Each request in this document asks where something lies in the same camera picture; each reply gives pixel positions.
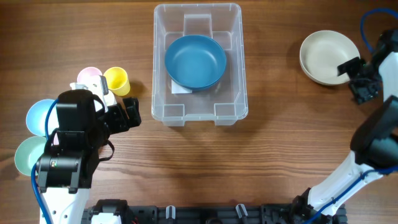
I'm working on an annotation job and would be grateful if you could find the cream cup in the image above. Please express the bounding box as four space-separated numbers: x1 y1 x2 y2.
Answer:
93 91 117 112

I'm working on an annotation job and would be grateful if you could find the yellow cup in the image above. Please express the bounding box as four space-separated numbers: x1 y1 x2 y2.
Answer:
103 67 131 96

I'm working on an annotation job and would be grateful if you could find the cream bowl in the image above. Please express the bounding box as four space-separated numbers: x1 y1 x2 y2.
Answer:
299 30 360 86

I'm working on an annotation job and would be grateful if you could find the pink cup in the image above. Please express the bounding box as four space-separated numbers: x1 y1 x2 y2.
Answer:
77 67 103 84

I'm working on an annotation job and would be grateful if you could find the clear plastic storage container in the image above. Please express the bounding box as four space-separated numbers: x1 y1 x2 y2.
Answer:
151 3 248 126

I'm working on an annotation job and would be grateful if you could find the light blue small bowl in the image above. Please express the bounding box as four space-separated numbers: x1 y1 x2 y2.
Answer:
25 99 59 136

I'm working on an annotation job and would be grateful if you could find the pink small bowl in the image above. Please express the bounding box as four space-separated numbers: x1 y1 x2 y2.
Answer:
53 133 59 145

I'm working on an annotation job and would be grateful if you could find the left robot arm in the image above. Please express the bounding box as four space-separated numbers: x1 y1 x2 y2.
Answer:
31 90 141 223

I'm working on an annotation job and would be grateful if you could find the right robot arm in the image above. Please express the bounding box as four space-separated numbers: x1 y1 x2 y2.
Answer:
290 29 397 223

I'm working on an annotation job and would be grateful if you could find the white paper label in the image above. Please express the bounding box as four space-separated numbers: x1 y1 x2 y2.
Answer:
171 80 192 94

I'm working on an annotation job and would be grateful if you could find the mint green small bowl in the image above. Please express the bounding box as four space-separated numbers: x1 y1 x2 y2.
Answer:
14 136 47 176

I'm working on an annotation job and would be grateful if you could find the left blue cable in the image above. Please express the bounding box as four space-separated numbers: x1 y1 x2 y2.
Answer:
30 98 60 224

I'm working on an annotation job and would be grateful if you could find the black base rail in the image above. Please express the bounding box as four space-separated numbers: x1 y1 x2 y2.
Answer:
81 198 346 224

